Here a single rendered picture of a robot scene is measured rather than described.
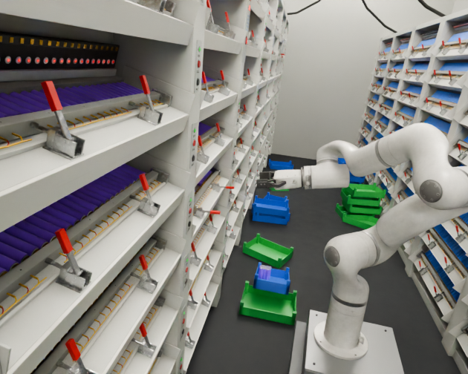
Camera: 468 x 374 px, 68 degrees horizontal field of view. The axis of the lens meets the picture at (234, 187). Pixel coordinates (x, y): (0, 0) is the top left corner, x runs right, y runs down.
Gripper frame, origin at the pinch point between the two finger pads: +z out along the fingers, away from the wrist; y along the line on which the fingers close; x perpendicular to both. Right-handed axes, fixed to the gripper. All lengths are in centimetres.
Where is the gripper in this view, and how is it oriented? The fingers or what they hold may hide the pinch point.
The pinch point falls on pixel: (260, 179)
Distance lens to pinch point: 129.9
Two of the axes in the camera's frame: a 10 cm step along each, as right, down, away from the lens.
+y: 1.8, -3.3, 9.3
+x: -1.1, -9.4, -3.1
